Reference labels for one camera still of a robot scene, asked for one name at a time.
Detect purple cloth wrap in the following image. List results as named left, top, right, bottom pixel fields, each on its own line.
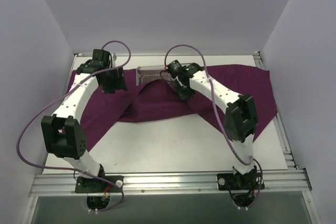
left=65, top=63, right=278, bottom=154

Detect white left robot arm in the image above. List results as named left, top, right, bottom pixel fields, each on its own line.
left=41, top=54, right=126, bottom=192

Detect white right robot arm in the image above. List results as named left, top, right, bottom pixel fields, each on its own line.
left=166, top=60, right=258, bottom=189

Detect metal mesh instrument tray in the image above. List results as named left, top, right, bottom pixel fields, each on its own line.
left=135, top=62, right=195, bottom=88

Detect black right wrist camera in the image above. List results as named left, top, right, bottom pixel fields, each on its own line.
left=167, top=60, right=183, bottom=79

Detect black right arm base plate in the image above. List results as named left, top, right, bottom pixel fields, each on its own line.
left=216, top=172, right=261, bottom=191

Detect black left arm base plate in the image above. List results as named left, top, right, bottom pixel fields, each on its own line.
left=75, top=175, right=124, bottom=194

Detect aluminium right side rail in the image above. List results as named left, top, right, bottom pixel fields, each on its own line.
left=253, top=51, right=299, bottom=170

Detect aluminium rail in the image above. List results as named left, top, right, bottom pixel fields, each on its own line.
left=253, top=51, right=299, bottom=170
left=29, top=169, right=312, bottom=197

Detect aluminium front rail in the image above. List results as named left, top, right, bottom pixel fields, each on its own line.
left=29, top=169, right=312, bottom=197

